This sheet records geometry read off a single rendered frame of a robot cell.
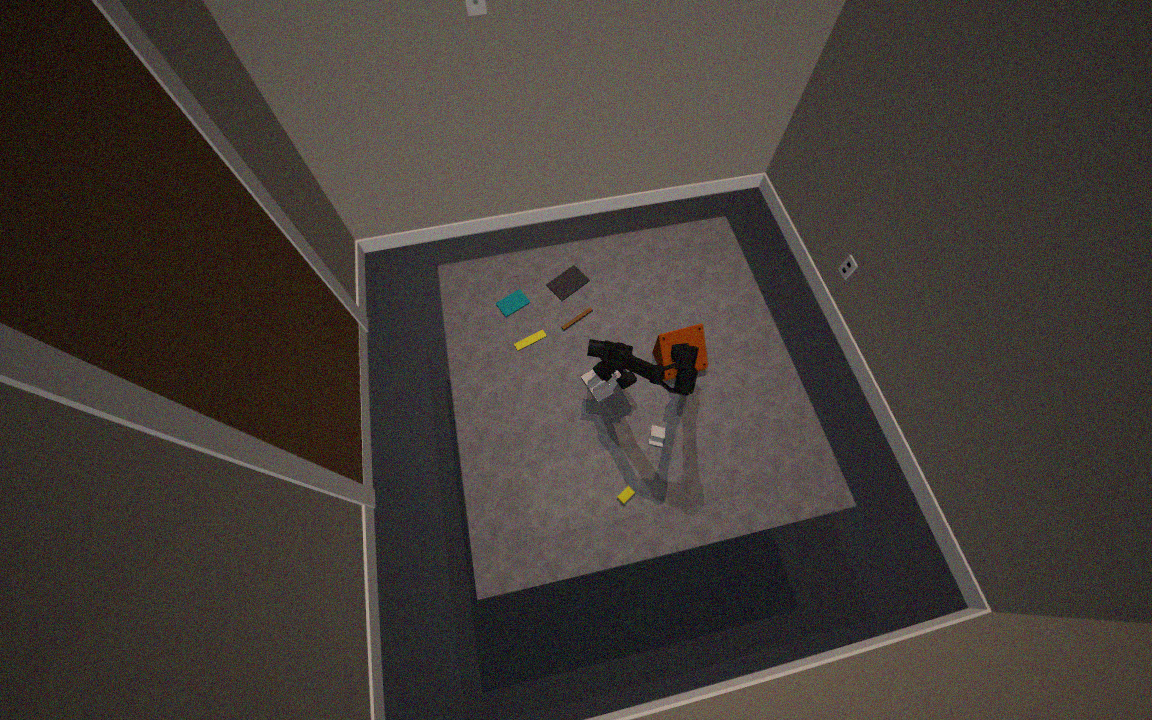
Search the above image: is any yellow flat bar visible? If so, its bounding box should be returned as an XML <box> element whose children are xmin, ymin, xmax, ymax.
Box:
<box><xmin>515</xmin><ymin>329</ymin><xmax>547</xmax><ymax>351</ymax></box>

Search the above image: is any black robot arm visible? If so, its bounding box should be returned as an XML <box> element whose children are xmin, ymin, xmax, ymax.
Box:
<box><xmin>588</xmin><ymin>339</ymin><xmax>699</xmax><ymax>395</ymax></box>

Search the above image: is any teal flat rectangular plate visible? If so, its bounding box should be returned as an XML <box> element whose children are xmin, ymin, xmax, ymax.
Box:
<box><xmin>497</xmin><ymin>289</ymin><xmax>530</xmax><ymax>317</ymax></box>

